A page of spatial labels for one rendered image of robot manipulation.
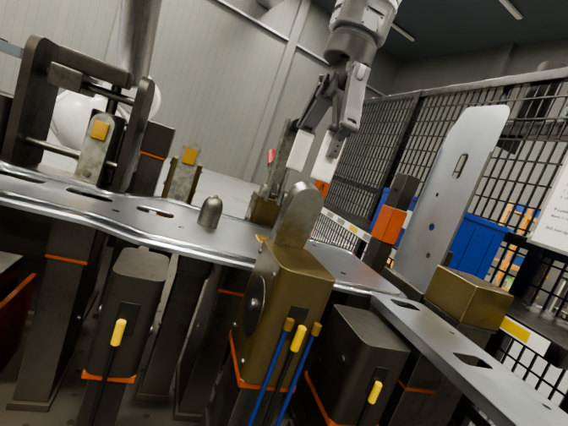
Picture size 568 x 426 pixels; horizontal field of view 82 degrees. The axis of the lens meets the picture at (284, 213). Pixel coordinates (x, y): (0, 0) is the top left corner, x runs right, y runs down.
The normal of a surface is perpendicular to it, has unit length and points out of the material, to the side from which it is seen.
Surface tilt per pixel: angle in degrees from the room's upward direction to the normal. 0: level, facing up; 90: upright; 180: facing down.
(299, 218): 102
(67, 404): 0
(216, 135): 90
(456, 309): 90
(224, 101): 90
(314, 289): 90
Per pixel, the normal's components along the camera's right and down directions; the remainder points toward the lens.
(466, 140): -0.90, -0.27
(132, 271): 0.33, -0.93
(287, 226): 0.19, 0.43
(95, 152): 0.33, 0.04
